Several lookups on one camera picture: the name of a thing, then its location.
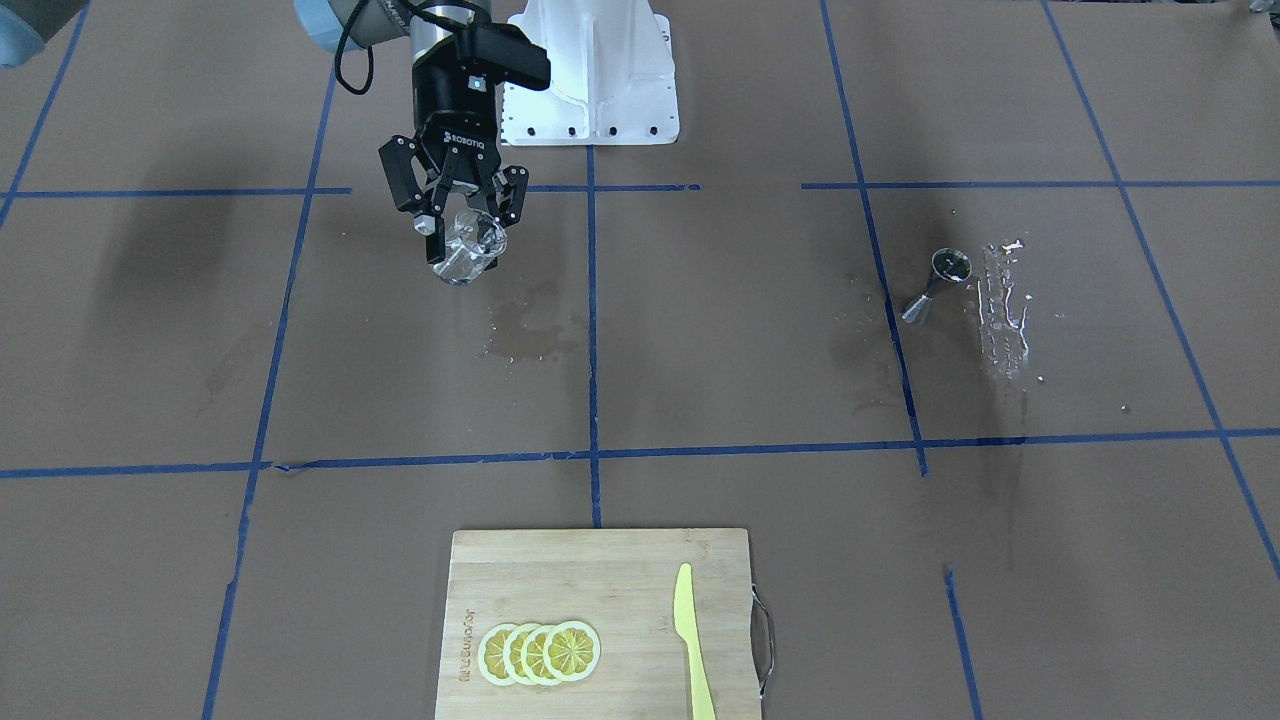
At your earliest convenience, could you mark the clear glass cup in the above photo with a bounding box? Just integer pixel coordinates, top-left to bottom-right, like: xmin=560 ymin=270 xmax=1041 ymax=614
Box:
xmin=431 ymin=209 xmax=508 ymax=286

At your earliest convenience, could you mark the steel jigger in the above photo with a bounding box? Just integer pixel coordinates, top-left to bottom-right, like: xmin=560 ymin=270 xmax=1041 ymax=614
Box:
xmin=900 ymin=247 xmax=973 ymax=324

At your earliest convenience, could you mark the bamboo cutting board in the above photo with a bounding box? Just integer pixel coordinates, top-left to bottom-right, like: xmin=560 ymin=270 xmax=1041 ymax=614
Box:
xmin=434 ymin=528 xmax=763 ymax=719

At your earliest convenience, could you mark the lemon slice one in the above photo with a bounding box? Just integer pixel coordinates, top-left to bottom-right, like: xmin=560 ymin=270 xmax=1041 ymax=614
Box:
xmin=479 ymin=623 xmax=517 ymax=687

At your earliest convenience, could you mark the lemon slice two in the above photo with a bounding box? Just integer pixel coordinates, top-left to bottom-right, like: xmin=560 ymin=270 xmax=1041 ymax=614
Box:
xmin=502 ymin=623 xmax=540 ymax=685

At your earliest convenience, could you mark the lemon slice three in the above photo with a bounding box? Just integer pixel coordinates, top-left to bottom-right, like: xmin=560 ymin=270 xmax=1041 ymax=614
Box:
xmin=518 ymin=624 xmax=561 ymax=685

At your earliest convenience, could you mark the lemon slice four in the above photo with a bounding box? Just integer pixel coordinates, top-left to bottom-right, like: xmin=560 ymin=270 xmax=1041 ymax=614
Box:
xmin=543 ymin=620 xmax=602 ymax=682

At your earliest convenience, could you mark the yellow plastic knife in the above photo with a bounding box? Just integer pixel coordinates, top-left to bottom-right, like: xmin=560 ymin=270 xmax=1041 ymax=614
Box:
xmin=673 ymin=562 xmax=717 ymax=719

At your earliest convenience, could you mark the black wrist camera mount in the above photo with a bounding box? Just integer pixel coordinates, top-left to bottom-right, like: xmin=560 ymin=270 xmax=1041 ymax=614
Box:
xmin=456 ymin=23 xmax=552 ymax=92

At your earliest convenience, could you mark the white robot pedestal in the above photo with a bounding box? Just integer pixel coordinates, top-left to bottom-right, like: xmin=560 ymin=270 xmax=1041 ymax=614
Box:
xmin=500 ymin=1 xmax=681 ymax=147

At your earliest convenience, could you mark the black braided cable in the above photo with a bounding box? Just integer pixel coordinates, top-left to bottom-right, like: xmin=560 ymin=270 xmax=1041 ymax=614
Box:
xmin=334 ymin=0 xmax=421 ymax=97

